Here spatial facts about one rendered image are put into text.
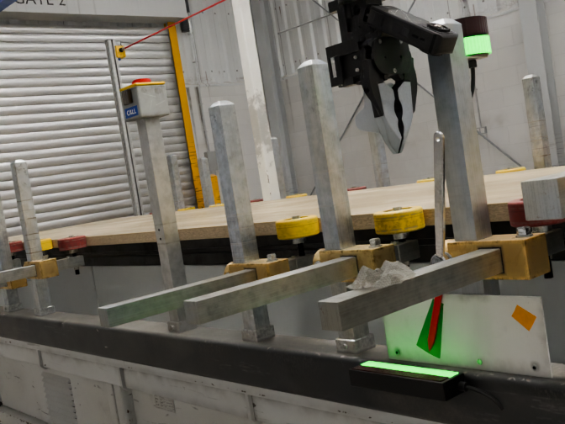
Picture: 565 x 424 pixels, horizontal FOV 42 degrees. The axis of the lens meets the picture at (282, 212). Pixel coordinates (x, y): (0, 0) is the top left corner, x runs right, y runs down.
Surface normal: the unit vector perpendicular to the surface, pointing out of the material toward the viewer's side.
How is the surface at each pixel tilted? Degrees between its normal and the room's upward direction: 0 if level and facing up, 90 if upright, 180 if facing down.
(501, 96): 90
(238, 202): 90
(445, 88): 90
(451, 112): 90
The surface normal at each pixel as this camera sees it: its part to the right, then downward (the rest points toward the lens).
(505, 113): -0.73, 0.15
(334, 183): 0.64, -0.06
